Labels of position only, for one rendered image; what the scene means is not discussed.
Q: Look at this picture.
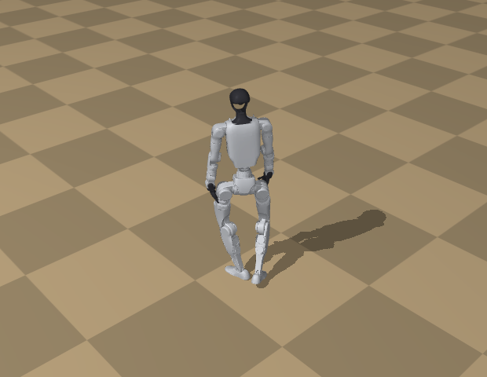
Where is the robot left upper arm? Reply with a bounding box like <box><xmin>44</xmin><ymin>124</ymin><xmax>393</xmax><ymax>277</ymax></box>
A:
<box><xmin>210</xmin><ymin>123</ymin><xmax>226</xmax><ymax>163</ymax></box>

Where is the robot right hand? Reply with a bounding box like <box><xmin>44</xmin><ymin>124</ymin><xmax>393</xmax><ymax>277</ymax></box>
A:
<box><xmin>258</xmin><ymin>171</ymin><xmax>273</xmax><ymax>184</ymax></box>

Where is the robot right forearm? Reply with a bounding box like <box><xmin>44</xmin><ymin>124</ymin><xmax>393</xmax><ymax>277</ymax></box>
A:
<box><xmin>263</xmin><ymin>152</ymin><xmax>274</xmax><ymax>175</ymax></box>

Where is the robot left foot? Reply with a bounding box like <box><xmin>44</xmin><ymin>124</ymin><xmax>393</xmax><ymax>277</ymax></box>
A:
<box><xmin>225</xmin><ymin>265</ymin><xmax>250</xmax><ymax>280</ymax></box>

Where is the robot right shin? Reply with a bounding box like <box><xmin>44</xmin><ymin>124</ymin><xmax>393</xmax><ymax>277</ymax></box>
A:
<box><xmin>254</xmin><ymin>222</ymin><xmax>270</xmax><ymax>275</ymax></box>

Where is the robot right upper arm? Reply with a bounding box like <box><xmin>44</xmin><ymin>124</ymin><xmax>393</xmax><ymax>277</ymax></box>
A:
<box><xmin>257</xmin><ymin>117</ymin><xmax>273</xmax><ymax>156</ymax></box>

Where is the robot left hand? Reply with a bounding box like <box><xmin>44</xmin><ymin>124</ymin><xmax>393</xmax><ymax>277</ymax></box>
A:
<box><xmin>207</xmin><ymin>183</ymin><xmax>219</xmax><ymax>203</ymax></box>

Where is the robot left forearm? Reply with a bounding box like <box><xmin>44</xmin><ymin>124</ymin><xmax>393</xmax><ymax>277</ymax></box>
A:
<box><xmin>205</xmin><ymin>152</ymin><xmax>218</xmax><ymax>188</ymax></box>

